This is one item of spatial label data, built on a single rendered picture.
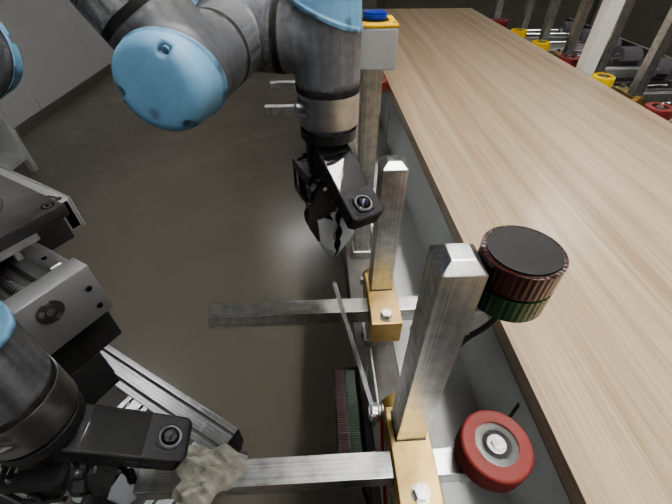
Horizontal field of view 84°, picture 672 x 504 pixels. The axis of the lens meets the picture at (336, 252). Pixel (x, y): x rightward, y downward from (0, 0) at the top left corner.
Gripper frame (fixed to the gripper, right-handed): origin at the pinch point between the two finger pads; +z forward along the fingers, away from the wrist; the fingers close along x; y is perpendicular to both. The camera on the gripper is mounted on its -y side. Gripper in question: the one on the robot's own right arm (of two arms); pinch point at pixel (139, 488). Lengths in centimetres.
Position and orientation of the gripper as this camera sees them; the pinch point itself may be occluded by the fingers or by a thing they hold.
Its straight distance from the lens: 59.1
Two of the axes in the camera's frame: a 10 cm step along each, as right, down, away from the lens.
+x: 0.5, 6.7, -7.4
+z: 0.0, 7.4, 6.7
